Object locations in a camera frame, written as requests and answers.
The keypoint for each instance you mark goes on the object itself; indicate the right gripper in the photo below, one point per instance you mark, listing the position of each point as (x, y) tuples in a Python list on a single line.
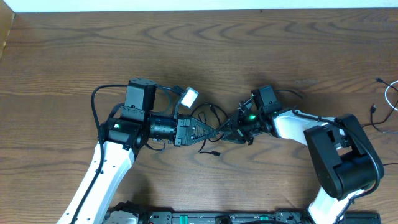
[(240, 129)]

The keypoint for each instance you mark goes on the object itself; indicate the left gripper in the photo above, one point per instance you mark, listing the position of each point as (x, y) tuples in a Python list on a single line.
[(181, 132)]

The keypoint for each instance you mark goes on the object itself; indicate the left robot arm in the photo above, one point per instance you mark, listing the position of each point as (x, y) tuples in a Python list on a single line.
[(127, 129)]

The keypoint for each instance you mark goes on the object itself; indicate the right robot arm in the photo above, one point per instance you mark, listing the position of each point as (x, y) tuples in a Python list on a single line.
[(345, 162)]

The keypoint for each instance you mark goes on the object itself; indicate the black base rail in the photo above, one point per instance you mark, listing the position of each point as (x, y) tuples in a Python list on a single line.
[(205, 218)]

